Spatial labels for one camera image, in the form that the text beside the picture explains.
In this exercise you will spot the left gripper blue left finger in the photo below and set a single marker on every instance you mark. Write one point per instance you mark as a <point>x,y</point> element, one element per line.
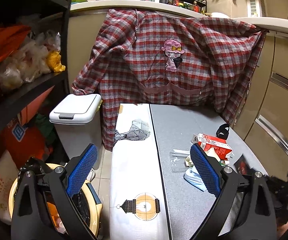
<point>78,168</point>

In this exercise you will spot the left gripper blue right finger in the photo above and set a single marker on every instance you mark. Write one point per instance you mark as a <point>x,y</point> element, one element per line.
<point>210,177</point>

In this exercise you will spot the blue white face mask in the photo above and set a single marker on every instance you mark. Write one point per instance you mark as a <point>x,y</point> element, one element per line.
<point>193,177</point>

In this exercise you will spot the red white milk carton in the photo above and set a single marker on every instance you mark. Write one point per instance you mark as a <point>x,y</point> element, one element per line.
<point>206,142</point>

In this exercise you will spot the black wrapper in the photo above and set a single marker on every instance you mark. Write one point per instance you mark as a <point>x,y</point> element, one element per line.
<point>242,166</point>

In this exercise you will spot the clear plastic wrapper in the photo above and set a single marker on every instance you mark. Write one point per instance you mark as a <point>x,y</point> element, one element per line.
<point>180,158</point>

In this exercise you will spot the black binder clip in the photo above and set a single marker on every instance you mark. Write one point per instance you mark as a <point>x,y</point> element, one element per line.
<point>223,131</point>

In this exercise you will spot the black trash bag liner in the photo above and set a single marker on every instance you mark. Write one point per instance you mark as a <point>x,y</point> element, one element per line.
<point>29,219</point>

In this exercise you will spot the round yellow trash basket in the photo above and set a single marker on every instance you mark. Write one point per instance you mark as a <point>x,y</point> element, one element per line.
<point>88,202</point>

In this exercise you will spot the white pedal trash bin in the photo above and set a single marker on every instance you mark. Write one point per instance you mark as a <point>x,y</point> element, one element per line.
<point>77,121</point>

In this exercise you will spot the person's hand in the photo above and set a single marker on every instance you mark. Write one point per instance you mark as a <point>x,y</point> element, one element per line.
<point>282,229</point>

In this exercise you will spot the orange bag with blue logo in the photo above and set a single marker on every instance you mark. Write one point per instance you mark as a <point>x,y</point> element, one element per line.
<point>23,140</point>

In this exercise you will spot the black white patterned cloth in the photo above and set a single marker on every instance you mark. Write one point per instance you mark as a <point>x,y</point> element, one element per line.
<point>138,131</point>

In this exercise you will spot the white rice sack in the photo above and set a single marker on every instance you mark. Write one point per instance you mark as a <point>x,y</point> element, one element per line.
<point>8,173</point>

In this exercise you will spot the yellow plastic bag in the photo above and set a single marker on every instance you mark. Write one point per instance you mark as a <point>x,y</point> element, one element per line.
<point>53,61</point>

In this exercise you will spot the clear plastic bags bundle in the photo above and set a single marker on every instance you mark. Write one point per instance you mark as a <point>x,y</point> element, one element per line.
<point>29,61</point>

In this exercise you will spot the red plaid apron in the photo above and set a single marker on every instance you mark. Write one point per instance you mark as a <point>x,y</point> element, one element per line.
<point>146,57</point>

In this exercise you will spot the red bag on shelf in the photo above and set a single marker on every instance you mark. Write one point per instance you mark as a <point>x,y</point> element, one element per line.
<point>11,38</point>

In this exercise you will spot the black metal shelf rack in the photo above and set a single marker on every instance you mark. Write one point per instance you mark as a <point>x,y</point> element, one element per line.
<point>41,16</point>

